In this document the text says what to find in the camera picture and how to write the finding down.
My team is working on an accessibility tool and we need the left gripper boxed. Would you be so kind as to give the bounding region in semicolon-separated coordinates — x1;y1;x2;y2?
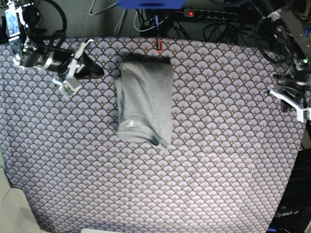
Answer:
274;75;311;112

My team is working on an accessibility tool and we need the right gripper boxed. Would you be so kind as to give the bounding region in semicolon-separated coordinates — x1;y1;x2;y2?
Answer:
45;50;104;79

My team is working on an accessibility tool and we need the light grey T-shirt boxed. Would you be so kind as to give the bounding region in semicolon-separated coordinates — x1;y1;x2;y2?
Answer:
115;54;174;148

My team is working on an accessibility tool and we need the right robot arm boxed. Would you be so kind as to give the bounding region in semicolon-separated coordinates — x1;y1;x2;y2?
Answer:
4;0;104;82

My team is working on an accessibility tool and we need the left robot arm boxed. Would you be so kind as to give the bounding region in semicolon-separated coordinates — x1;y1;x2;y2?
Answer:
253;0;311;108

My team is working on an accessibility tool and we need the patterned blue fan tablecloth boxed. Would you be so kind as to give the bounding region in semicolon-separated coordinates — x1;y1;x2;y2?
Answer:
0;37;304;233

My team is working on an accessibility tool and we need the red table clamp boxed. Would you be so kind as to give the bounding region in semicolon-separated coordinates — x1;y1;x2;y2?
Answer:
155;38;162;52

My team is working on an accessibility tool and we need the black OpenArm box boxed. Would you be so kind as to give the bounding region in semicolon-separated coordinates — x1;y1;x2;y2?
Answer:
267;149;311;233

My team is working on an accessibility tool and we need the black power strip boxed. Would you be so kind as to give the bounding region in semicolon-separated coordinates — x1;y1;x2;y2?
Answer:
183;9;238;21

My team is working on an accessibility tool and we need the beige chair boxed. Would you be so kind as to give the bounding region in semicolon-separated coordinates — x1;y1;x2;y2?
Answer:
0;169;41;233

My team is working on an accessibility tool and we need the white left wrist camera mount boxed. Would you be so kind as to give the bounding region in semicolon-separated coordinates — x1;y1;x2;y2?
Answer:
268;90;311;123

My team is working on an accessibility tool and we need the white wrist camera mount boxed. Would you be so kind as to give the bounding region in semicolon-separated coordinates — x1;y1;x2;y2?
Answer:
268;90;311;123
52;39;94;98

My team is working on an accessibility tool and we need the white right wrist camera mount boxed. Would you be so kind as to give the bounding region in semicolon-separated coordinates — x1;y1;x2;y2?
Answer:
52;39;94;98

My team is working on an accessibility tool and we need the blue camera mount bracket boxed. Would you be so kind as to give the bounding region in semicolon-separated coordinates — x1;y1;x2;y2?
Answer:
118;0;185;9

